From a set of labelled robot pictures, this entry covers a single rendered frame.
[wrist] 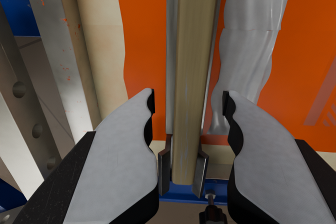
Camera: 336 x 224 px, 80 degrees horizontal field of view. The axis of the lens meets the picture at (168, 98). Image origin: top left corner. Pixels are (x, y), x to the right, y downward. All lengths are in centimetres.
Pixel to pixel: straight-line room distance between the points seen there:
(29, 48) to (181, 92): 148
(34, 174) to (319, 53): 44
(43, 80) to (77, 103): 138
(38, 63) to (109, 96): 133
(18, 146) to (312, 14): 41
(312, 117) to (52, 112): 170
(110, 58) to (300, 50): 26
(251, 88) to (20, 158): 35
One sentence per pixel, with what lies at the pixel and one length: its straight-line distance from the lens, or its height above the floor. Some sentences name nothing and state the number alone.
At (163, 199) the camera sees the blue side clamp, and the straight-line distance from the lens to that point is 42.
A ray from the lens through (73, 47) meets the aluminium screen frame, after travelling 28.
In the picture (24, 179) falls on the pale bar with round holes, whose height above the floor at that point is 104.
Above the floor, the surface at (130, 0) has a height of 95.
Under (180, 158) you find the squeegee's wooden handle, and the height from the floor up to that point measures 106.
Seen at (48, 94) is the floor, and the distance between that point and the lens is 174.
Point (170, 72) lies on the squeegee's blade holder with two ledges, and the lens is 25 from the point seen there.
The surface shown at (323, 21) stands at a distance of 33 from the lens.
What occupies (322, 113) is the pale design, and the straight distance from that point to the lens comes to 40.
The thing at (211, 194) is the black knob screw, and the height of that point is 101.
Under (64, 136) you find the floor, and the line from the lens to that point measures 196.
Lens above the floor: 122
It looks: 58 degrees down
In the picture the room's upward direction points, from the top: 173 degrees counter-clockwise
